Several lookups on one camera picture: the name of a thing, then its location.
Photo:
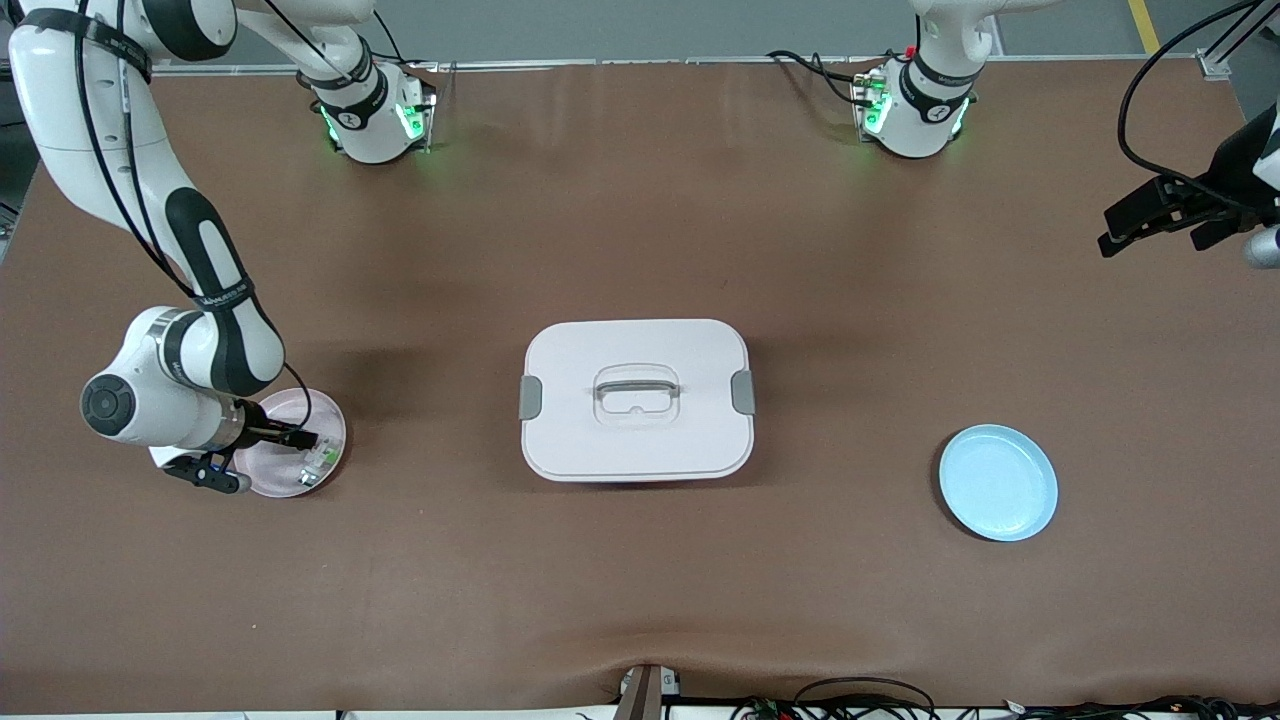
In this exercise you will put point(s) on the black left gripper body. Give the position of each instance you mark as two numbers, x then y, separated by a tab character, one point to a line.
1226	180

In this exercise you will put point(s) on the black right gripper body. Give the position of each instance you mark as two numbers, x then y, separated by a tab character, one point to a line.
256	432

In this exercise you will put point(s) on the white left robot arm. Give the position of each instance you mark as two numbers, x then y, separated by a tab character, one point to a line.
920	110

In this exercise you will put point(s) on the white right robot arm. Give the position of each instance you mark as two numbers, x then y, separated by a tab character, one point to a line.
90	120

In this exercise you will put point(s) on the white lidded storage box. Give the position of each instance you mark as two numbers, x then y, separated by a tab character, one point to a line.
637	400

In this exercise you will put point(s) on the pink round plate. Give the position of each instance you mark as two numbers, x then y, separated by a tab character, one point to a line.
285	470

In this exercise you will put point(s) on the light blue round plate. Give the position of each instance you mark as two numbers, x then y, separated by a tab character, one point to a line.
998	483

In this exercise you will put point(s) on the green white switch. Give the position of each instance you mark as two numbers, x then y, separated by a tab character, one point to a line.
320	463

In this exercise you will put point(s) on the aluminium frame post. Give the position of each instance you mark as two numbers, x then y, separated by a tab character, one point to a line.
1240	50

